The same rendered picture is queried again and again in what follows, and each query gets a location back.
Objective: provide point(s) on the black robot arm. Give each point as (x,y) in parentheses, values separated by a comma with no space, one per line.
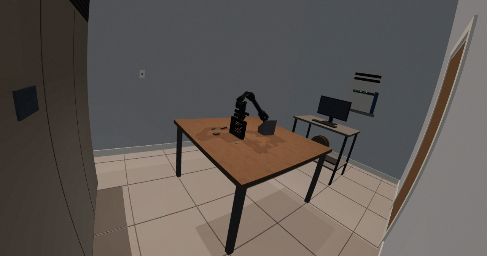
(249,95)

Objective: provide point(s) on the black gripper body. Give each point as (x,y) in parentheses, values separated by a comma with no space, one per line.
(241,113)

